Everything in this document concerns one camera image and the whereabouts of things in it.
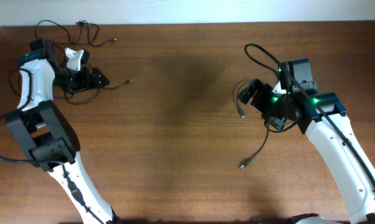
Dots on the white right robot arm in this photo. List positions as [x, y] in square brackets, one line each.
[295, 101]

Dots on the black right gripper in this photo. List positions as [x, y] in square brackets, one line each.
[263, 91]

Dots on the black base at table edge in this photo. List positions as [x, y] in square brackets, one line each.
[313, 218]

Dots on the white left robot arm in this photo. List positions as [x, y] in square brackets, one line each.
[44, 135]

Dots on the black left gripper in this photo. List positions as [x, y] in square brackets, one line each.
[86, 84]

